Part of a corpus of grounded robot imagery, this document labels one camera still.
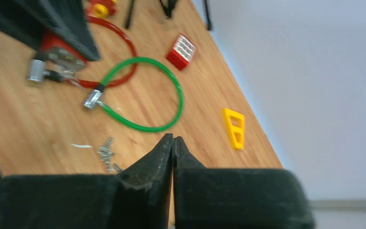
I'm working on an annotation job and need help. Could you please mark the silver keys of red lock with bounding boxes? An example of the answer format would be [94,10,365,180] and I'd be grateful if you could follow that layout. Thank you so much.
[97,137,123,173]

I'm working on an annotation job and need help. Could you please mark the red cable lock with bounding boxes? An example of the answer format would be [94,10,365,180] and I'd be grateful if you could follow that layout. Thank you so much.
[25,16,138,89]

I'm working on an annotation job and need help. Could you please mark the black perforated music stand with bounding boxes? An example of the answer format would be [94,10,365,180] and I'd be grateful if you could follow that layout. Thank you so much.
[124,0,213,31]

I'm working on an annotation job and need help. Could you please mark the red green toy car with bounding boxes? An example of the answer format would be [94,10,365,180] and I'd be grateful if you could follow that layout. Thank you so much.
[88,0,117,19]

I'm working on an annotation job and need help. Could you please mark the green cable lock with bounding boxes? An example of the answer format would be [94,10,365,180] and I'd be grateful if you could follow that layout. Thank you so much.
[82,57,184,133]

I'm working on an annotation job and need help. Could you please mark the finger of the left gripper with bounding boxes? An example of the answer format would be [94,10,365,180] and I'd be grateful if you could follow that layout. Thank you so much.
[0,0,101,61]

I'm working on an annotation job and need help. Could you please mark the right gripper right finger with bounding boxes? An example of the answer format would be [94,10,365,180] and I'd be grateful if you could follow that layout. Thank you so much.
[172,136,316,229]

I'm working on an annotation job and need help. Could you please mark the silver keys of wire lock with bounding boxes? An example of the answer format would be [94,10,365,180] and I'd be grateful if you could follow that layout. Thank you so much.
[57,66,82,88]

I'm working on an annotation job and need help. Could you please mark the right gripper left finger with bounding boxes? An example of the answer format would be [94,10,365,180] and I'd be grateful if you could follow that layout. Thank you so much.
[0,134,174,229]

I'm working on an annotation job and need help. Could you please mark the yellow triangular toy piece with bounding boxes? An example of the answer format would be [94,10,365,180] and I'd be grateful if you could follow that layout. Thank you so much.
[222,108,244,150]

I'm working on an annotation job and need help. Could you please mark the red window toy brick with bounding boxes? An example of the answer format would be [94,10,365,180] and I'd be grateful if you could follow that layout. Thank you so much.
[165,33,197,71]

